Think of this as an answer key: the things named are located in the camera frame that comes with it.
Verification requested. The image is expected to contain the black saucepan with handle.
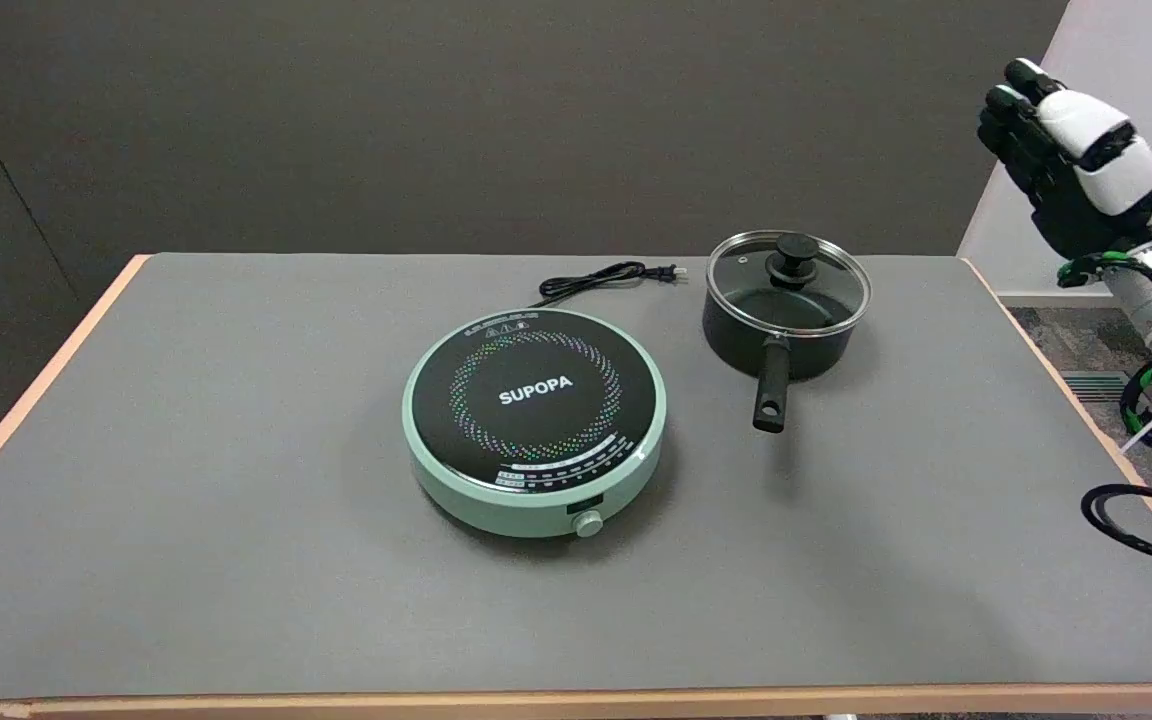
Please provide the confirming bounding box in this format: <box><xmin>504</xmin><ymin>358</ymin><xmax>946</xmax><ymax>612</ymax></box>
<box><xmin>702</xmin><ymin>280</ymin><xmax>867</xmax><ymax>434</ymax></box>

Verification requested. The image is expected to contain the black cooker power cord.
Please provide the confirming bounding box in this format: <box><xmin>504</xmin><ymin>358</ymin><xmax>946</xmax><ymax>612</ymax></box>
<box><xmin>528</xmin><ymin>262</ymin><xmax>689</xmax><ymax>309</ymax></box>

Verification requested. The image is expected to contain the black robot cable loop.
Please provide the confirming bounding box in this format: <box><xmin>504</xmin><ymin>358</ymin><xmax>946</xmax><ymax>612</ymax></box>
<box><xmin>1081</xmin><ymin>484</ymin><xmax>1152</xmax><ymax>575</ymax></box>

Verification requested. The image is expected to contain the glass pot lid black knob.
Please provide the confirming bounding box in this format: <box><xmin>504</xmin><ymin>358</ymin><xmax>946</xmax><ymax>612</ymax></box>
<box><xmin>706</xmin><ymin>231</ymin><xmax>873</xmax><ymax>339</ymax></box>

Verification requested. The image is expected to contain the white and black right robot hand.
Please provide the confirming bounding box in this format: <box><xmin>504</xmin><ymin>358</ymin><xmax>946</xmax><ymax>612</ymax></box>
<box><xmin>977</xmin><ymin>58</ymin><xmax>1152</xmax><ymax>262</ymax></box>

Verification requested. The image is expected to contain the green round induction cooker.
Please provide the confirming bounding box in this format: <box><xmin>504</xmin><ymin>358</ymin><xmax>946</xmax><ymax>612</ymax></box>
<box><xmin>402</xmin><ymin>308</ymin><xmax>668</xmax><ymax>539</ymax></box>

